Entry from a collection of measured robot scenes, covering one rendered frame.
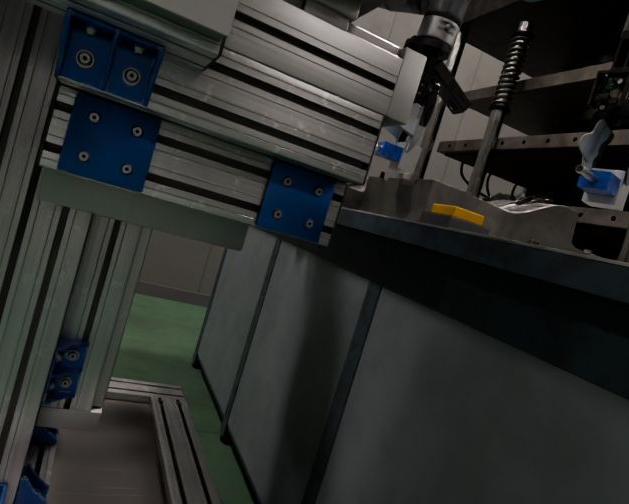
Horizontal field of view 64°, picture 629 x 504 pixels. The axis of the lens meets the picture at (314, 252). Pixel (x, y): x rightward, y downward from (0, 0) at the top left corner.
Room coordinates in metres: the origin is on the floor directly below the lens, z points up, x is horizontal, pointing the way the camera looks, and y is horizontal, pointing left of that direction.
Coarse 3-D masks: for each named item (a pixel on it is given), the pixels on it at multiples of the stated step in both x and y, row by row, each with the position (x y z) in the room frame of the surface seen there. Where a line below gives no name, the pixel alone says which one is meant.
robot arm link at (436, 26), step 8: (432, 16) 0.98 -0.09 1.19; (440, 16) 0.98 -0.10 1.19; (424, 24) 0.99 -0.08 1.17; (432, 24) 0.98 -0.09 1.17; (440, 24) 0.98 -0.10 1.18; (448, 24) 0.97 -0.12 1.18; (456, 24) 0.99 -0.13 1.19; (424, 32) 0.99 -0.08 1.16; (432, 32) 0.98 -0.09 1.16; (440, 32) 0.98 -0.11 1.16; (448, 32) 0.98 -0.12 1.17; (456, 32) 0.99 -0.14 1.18; (440, 40) 0.98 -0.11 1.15; (448, 40) 0.98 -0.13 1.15
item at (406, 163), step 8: (384, 144) 0.99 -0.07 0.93; (392, 144) 1.00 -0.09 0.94; (400, 144) 1.03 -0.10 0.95; (376, 152) 1.02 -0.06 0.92; (384, 152) 0.99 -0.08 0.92; (392, 152) 1.00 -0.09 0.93; (400, 152) 1.00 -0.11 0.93; (408, 152) 1.00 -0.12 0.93; (416, 152) 1.01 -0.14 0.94; (392, 160) 1.02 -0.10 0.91; (400, 160) 1.00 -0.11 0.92; (408, 160) 1.01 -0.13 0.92; (416, 160) 1.01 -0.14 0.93; (392, 168) 1.04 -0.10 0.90; (400, 168) 1.00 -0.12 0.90; (408, 168) 1.01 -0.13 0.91
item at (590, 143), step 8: (600, 120) 0.79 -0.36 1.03; (600, 128) 0.80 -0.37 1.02; (608, 128) 0.80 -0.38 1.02; (584, 136) 0.78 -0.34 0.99; (592, 136) 0.80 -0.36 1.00; (600, 136) 0.81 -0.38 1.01; (608, 136) 0.80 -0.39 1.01; (584, 144) 0.79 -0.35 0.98; (592, 144) 0.80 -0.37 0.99; (600, 144) 0.80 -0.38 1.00; (584, 152) 0.80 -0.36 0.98; (592, 152) 0.81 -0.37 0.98; (600, 152) 0.81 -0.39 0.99; (584, 160) 0.82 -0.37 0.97; (592, 160) 0.81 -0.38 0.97
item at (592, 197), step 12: (576, 168) 0.73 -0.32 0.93; (588, 180) 0.75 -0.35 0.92; (600, 180) 0.75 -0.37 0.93; (612, 180) 0.75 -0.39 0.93; (624, 180) 0.77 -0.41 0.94; (588, 192) 0.79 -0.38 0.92; (600, 192) 0.77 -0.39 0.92; (612, 192) 0.76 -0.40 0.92; (624, 192) 0.78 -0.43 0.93; (588, 204) 0.82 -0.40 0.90; (600, 204) 0.79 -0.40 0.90; (612, 204) 0.77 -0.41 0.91; (624, 204) 0.79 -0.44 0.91
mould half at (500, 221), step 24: (384, 192) 1.09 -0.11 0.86; (408, 192) 1.01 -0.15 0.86; (432, 192) 0.94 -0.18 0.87; (456, 192) 0.96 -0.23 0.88; (408, 216) 0.98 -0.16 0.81; (504, 216) 1.01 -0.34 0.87; (528, 216) 1.04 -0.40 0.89; (552, 216) 1.06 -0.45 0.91; (576, 216) 1.09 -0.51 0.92; (528, 240) 1.05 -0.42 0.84; (552, 240) 1.07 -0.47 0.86
